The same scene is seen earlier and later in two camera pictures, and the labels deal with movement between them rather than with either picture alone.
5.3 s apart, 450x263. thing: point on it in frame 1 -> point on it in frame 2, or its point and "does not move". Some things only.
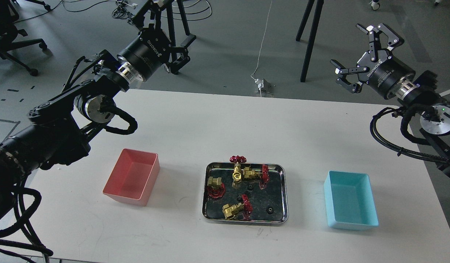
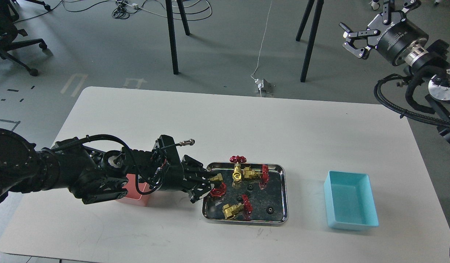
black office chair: (3, 32) does not move
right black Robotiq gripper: (382, 75) -> (394, 35)
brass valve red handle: (217, 192) does not move
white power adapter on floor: (260, 82) does not move
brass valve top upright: (237, 174) does not move
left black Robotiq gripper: (145, 54) -> (164, 148)
